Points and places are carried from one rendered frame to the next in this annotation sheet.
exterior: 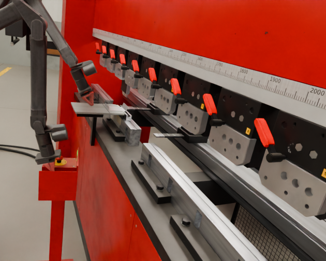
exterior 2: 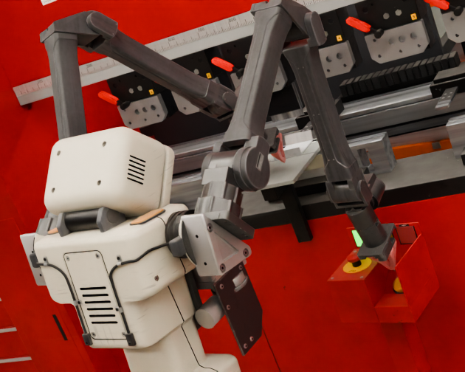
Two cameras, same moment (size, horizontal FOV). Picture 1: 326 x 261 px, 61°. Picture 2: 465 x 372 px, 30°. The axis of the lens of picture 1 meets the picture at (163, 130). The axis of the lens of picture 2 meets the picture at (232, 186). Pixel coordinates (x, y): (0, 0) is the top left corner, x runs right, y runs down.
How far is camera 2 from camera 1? 1.67 m
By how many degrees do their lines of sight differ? 29
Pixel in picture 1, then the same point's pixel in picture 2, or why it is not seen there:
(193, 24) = not seen: outside the picture
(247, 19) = not seen: outside the picture
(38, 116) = (356, 173)
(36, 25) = (315, 20)
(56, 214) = (416, 349)
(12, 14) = (284, 24)
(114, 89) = not seen: hidden behind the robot
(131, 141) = (390, 160)
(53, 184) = (414, 278)
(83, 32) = (4, 109)
